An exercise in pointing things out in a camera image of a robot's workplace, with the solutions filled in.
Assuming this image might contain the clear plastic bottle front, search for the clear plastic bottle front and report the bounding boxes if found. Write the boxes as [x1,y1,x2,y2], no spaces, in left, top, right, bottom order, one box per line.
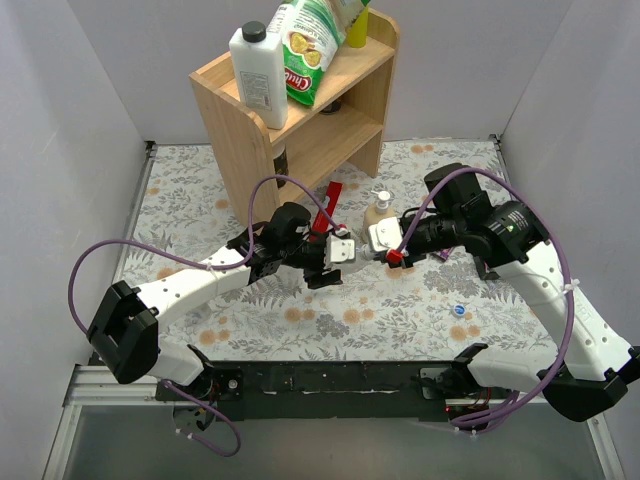
[340,244,380,275]

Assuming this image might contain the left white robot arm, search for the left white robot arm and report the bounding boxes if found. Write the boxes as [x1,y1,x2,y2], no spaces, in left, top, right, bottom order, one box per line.
[86,202,356,400]

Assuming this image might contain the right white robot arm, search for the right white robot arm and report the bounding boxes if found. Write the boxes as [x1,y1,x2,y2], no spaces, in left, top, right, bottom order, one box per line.
[381,163,639,430]

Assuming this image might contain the beige lotion bottle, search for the beige lotion bottle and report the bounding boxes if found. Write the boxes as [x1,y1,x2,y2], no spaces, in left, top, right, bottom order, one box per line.
[363,190,396,233]

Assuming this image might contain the blue bottle cap right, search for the blue bottle cap right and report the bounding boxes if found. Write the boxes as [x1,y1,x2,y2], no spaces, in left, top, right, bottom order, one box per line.
[451,304,466,318]

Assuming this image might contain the dark bottle in shelf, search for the dark bottle in shelf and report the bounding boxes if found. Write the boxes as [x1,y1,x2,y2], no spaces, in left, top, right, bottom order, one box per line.
[273,143,289,176]

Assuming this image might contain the white bottle black cap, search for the white bottle black cap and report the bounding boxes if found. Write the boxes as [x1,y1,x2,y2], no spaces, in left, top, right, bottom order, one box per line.
[229,21,288,130]

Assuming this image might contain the yellow bottle on shelf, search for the yellow bottle on shelf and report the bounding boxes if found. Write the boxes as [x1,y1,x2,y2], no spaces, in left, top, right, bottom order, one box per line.
[346,6,369,48]

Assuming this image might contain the purple candy bar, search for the purple candy bar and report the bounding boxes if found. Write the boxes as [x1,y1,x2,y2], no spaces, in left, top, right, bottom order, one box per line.
[433,247,455,261]

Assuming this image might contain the red box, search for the red box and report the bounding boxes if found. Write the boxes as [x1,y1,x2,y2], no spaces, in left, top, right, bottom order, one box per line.
[310,181,343,240]

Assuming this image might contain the floral table mat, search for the floral table mat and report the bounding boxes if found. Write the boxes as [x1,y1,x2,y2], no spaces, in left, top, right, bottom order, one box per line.
[118,145,556,361]

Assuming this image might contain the black green box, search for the black green box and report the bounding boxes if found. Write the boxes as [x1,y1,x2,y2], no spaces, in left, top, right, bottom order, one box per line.
[473,256,500,281]

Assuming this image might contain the wooden shelf unit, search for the wooden shelf unit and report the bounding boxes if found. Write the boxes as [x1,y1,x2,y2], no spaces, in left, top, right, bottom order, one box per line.
[190,10,399,225]

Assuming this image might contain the small clear glass cup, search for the small clear glass cup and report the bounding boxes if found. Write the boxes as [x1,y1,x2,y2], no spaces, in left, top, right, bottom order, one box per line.
[192,303,213,321]

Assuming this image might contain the black base bar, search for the black base bar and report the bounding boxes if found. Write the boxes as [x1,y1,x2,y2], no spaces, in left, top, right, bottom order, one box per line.
[154,359,514,424]

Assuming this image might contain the green chips bag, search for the green chips bag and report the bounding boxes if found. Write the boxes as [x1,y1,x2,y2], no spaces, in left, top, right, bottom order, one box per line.
[267,0,368,106]

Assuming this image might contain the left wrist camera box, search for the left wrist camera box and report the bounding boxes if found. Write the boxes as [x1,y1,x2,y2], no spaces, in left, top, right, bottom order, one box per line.
[325,234,357,264]

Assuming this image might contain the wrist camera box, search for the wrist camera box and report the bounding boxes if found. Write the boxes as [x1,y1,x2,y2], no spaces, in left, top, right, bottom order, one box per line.
[325,234,357,264]
[367,217,404,264]

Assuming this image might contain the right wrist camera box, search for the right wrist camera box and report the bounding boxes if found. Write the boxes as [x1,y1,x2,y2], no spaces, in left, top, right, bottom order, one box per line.
[367,217,404,264]

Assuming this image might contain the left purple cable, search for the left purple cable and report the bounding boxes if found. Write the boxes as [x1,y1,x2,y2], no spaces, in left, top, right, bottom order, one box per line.
[68,174,351,341]

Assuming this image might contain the purple cable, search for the purple cable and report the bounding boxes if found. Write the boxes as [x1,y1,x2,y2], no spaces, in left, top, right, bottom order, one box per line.
[68,174,351,341]
[394,167,576,434]

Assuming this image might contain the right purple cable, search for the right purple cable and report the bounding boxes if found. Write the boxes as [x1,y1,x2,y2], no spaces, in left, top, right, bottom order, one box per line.
[394,167,576,434]

